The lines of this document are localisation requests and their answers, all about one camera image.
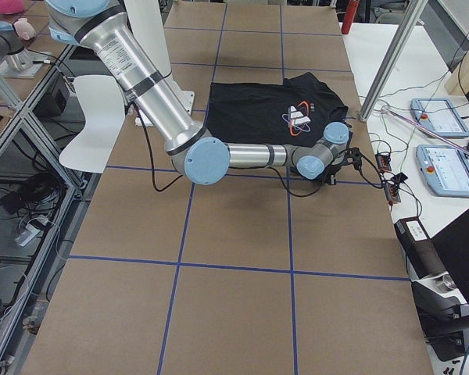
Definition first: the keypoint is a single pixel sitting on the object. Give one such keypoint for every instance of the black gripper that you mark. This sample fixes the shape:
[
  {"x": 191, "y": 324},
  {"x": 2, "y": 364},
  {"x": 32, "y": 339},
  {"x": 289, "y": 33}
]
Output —
[{"x": 331, "y": 177}]

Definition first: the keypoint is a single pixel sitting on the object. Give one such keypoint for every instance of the black graphic t-shirt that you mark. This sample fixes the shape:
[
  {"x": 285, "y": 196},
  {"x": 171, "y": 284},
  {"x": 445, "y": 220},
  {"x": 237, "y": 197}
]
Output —
[{"x": 292, "y": 113}]

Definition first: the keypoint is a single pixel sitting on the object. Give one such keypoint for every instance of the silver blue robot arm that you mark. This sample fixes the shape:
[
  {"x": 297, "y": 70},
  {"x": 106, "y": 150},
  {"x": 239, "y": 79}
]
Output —
[{"x": 195, "y": 153}]

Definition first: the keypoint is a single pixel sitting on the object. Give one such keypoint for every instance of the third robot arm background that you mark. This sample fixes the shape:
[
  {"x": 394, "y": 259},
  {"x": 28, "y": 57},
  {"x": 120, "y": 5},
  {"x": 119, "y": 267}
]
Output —
[{"x": 10, "y": 43}]

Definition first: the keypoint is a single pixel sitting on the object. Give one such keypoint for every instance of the near teach pendant tablet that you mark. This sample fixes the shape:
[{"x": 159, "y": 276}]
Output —
[{"x": 445, "y": 170}]

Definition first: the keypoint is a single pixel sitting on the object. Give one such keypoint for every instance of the teach pendant tablet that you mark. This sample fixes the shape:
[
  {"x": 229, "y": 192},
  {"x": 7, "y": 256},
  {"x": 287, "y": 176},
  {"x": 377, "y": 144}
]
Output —
[
  {"x": 445, "y": 170},
  {"x": 439, "y": 116}
]

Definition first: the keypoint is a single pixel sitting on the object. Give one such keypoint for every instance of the far teach pendant tablet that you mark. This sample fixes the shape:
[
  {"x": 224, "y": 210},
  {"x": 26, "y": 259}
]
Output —
[{"x": 439, "y": 116}]

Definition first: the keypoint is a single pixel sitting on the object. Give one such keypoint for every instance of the black printer device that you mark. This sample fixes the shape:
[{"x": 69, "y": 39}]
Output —
[{"x": 421, "y": 258}]

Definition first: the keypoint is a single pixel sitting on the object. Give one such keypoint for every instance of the black monitor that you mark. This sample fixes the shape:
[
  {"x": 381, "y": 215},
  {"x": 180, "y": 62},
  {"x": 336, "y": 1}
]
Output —
[{"x": 452, "y": 246}]

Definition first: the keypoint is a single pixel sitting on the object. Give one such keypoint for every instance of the red fire extinguisher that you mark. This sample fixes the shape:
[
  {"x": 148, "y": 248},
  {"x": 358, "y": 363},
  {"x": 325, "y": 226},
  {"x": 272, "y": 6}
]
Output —
[{"x": 349, "y": 16}]

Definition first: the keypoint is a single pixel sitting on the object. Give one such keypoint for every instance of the pink plush toy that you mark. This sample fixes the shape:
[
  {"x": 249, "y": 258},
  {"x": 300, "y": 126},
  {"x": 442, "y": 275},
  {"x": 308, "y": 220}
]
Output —
[{"x": 8, "y": 7}]

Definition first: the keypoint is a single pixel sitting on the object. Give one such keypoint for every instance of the aluminium frame post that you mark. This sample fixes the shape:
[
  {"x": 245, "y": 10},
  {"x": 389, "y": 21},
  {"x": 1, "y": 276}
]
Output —
[{"x": 399, "y": 40}]

